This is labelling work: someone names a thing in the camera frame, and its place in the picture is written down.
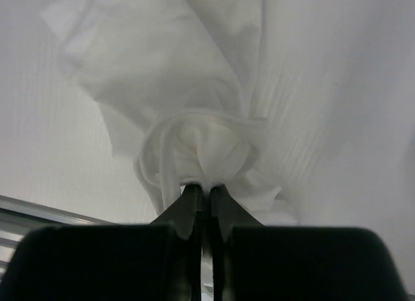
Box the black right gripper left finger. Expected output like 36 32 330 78
151 184 203 300

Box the white tank top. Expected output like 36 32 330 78
41 0 296 225

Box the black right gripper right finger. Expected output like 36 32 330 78
209 186 263 300

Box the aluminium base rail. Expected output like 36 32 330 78
1 196 109 275

